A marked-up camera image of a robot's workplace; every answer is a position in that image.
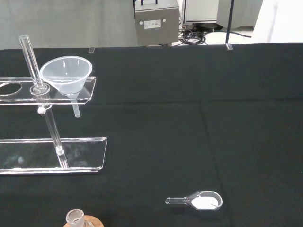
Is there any glass weighing funnel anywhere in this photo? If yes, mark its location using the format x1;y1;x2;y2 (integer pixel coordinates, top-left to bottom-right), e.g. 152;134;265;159
165;190;223;211

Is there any clear acrylic funnel stand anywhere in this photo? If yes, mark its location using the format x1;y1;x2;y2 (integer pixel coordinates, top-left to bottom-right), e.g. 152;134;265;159
0;35;107;176

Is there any black bench cloth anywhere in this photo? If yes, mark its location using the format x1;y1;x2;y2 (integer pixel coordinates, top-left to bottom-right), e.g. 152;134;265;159
0;42;303;227

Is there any grey metal control box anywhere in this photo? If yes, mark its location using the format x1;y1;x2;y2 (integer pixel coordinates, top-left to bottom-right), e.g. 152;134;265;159
133;0;180;47

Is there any black tripod pole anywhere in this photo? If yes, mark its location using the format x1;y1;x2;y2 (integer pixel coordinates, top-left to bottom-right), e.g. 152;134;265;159
225;0;235;44

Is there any round-bottom glass flask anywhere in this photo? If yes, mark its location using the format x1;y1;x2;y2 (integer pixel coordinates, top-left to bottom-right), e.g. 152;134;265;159
63;208;94;227

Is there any black cable bundle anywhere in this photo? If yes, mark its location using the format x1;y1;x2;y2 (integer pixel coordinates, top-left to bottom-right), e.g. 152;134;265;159
178;23;252;45

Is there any cork ring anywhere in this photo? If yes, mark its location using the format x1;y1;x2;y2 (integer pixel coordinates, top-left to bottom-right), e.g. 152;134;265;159
83;214;105;227

